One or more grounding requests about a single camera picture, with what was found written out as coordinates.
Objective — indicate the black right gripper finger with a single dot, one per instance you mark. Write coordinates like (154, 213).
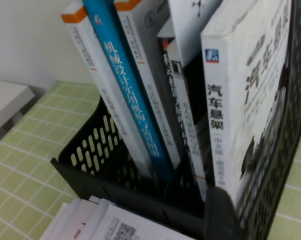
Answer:
(223, 217)

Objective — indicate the blue spine hardcover book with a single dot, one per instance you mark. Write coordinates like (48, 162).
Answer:
(130, 100)

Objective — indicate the white car suspension book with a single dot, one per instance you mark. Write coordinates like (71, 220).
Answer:
(240, 100)

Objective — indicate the white side table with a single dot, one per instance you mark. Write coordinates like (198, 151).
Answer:
(5, 100)

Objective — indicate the green checked tablecloth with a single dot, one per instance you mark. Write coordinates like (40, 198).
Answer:
(28, 162)

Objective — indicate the grey spine colourful book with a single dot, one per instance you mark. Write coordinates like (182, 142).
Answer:
(190, 120)

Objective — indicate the white book red title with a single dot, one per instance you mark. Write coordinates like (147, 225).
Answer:
(78, 220)

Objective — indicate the black cover robotics book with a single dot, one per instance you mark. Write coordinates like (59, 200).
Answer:
(170, 75)

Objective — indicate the black plastic book holder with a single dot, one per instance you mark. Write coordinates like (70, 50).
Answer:
(115, 190)

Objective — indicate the tall thin white book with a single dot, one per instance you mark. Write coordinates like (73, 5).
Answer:
(190, 20)

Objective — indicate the white book orange band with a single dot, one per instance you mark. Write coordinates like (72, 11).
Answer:
(150, 87)
(110, 105)

